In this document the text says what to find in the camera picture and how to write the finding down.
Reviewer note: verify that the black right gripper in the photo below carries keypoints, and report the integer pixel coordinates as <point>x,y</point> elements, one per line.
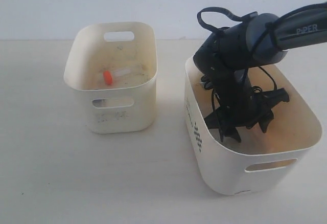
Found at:
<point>255,110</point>

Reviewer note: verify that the orange cap tube with label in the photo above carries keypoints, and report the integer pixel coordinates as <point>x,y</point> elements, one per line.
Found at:
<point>113,75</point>

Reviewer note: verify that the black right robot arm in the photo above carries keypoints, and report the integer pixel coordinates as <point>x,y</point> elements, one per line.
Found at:
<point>256,40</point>

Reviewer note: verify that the cream plastic bin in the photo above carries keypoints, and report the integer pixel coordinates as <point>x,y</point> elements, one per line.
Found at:
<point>129,104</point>
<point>261,160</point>

